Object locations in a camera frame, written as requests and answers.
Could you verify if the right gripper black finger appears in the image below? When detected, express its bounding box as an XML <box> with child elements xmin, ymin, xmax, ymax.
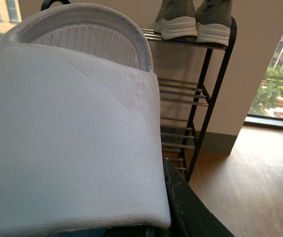
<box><xmin>163</xmin><ymin>158</ymin><xmax>233</xmax><ymax>237</ymax></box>

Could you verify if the light blue slipper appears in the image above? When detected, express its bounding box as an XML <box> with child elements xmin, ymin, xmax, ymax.
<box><xmin>0</xmin><ymin>3</ymin><xmax>171</xmax><ymax>237</ymax></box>

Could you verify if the grey knit sneaker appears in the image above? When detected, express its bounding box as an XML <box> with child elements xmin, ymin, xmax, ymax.
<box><xmin>153</xmin><ymin>0</ymin><xmax>198</xmax><ymax>40</ymax></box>
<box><xmin>195</xmin><ymin>0</ymin><xmax>233</xmax><ymax>46</ymax></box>

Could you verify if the black metal shoe rack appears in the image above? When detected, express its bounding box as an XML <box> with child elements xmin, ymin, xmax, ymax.
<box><xmin>38</xmin><ymin>5</ymin><xmax>237</xmax><ymax>181</ymax></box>

